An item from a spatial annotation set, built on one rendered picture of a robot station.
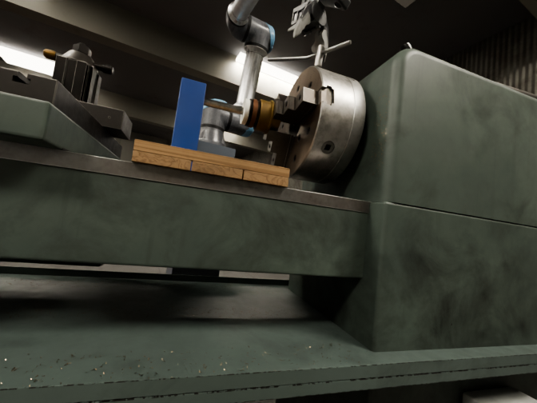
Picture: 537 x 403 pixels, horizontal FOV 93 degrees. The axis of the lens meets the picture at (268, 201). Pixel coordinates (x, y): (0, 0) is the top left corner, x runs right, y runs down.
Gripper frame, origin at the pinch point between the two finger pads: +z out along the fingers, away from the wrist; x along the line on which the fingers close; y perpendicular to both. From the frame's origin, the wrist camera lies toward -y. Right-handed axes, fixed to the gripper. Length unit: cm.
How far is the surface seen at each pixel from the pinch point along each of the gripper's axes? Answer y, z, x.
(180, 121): 8.2, 31.2, 33.7
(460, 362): -46, 73, -7
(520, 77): -25, -121, -311
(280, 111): -3.8, 23.5, 13.0
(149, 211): -4, 52, 42
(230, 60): 297, -153, -152
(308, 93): -11.8, 19.8, 12.0
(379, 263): -31, 57, 2
